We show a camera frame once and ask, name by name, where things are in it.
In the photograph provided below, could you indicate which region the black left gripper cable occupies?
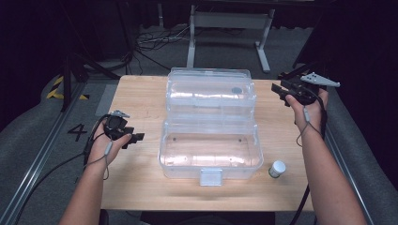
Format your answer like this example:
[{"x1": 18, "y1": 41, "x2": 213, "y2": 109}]
[{"x1": 13, "y1": 113, "x2": 113, "y2": 225}]

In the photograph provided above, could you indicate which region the person's left hand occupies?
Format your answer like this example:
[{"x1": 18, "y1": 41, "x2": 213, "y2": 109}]
[{"x1": 85, "y1": 122, "x2": 133, "y2": 173}]

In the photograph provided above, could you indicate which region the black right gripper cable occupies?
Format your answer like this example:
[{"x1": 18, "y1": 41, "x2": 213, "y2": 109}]
[{"x1": 288, "y1": 87, "x2": 329, "y2": 225}]

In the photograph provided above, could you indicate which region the clear plastic storage box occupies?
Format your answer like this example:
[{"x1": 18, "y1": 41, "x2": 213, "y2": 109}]
[{"x1": 157, "y1": 67, "x2": 265, "y2": 188}]

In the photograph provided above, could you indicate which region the black tripod stand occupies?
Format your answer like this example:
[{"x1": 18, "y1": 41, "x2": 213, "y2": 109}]
[
  {"x1": 60, "y1": 52, "x2": 122, "y2": 113},
  {"x1": 277, "y1": 59, "x2": 329, "y2": 83}
]

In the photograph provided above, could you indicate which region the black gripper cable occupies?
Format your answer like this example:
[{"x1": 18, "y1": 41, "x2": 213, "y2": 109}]
[
  {"x1": 13, "y1": 113, "x2": 113, "y2": 225},
  {"x1": 288, "y1": 87, "x2": 329, "y2": 225}
]

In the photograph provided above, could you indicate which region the person's right hand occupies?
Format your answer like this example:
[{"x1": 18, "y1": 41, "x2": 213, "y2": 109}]
[{"x1": 284, "y1": 87, "x2": 329, "y2": 135}]

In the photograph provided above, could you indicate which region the yellow black floor tape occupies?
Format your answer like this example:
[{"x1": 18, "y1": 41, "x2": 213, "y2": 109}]
[{"x1": 45, "y1": 75, "x2": 90, "y2": 101}]

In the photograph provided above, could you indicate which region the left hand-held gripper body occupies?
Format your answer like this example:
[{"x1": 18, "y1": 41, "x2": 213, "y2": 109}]
[{"x1": 103, "y1": 109, "x2": 131, "y2": 141}]

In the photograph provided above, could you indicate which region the grey right wrist strap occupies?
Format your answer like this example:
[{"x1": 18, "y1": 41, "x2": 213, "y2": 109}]
[{"x1": 295, "y1": 105, "x2": 324, "y2": 148}]

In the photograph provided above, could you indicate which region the small white bottle green label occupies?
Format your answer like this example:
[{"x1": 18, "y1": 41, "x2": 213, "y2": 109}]
[{"x1": 268, "y1": 159, "x2": 287, "y2": 179}]

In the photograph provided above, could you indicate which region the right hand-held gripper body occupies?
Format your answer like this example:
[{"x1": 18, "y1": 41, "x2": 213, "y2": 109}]
[{"x1": 290, "y1": 71, "x2": 342, "y2": 106}]

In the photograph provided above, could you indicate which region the bundle of floor cables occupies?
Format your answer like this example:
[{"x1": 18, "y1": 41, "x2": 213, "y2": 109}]
[{"x1": 133, "y1": 23, "x2": 192, "y2": 78}]

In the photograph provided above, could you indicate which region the grey wrist strap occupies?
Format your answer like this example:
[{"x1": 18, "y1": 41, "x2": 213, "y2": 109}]
[
  {"x1": 84, "y1": 140, "x2": 115, "y2": 181},
  {"x1": 295, "y1": 105, "x2": 324, "y2": 148}
]

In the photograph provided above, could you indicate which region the grey left wrist strap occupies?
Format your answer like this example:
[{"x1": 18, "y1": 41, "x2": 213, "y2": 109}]
[{"x1": 84, "y1": 140, "x2": 115, "y2": 181}]

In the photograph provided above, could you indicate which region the grey metal stand frame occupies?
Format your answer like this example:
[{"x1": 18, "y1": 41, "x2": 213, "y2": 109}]
[{"x1": 186, "y1": 4, "x2": 276, "y2": 74}]

